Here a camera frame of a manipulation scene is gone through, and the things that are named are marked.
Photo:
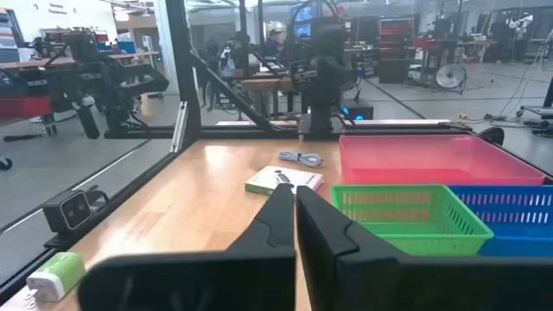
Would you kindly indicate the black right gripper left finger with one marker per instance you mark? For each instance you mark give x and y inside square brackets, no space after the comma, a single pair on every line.
[194,281]

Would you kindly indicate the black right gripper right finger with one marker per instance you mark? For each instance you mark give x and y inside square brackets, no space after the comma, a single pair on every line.
[432,285]

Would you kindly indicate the white Acer adapter box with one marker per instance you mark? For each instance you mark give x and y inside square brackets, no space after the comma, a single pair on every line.
[268,181]

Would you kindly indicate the green white charger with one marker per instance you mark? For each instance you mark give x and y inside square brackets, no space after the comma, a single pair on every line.
[56,276]

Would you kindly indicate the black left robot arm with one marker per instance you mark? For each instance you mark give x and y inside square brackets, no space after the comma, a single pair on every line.
[328,56]

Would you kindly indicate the black background robot arm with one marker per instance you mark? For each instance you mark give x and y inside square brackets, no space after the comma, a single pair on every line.
[108,82]

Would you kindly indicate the red plastic bin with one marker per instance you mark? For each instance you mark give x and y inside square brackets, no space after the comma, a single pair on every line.
[432,155]

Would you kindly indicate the green plastic basket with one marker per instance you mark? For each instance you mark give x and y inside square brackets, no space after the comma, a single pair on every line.
[440,244]

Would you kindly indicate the person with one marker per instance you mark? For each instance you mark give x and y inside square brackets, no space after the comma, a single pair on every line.
[273,43]
[233,54]

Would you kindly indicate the blue screen monitor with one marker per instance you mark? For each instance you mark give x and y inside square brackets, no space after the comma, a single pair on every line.
[303,19]

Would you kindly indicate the black computer box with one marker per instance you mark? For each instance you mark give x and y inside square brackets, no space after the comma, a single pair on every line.
[357,110]

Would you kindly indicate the blue plastic basket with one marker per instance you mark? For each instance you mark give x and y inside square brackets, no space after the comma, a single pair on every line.
[518,242]

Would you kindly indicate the red tool cabinet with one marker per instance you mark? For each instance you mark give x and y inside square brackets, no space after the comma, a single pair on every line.
[395,34]

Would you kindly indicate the floor fan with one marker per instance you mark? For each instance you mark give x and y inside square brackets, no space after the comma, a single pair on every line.
[451,78]

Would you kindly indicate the red workbench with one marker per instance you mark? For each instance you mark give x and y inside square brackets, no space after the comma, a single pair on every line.
[449,44]

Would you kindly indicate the wooden background desk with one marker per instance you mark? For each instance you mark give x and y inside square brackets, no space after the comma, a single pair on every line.
[129,55]

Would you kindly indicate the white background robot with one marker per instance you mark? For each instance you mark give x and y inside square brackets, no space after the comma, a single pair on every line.
[520,23]

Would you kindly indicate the red background crate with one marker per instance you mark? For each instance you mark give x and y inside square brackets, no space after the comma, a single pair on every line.
[26,108]

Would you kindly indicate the black aluminium table frame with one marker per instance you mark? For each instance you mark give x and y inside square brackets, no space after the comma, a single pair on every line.
[183,65]

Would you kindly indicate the black table-level camera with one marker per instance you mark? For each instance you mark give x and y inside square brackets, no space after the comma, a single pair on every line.
[69,211]

